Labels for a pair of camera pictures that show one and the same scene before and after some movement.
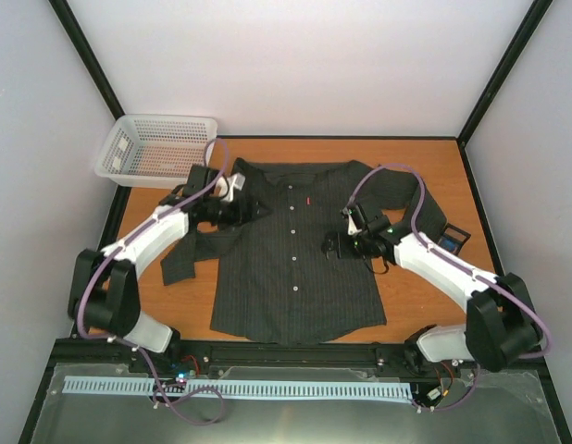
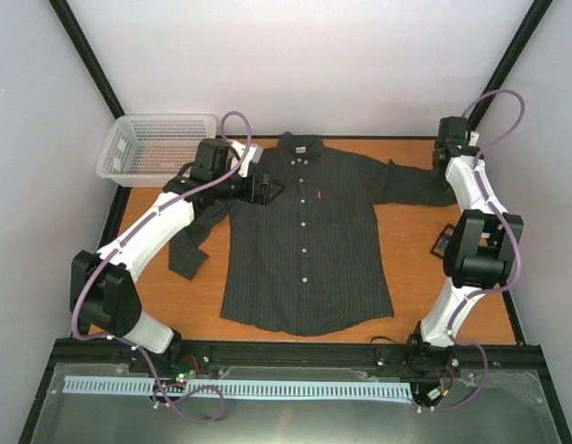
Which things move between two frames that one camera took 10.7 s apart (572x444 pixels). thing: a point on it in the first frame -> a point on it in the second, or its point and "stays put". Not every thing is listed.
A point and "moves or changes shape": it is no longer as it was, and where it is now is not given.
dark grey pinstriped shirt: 276,283 moves or changes shape
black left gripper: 240,216 -> 263,198
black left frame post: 76,37 stays put
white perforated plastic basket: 155,151 stays put
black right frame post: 516,46 stays put
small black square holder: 453,238 stays put
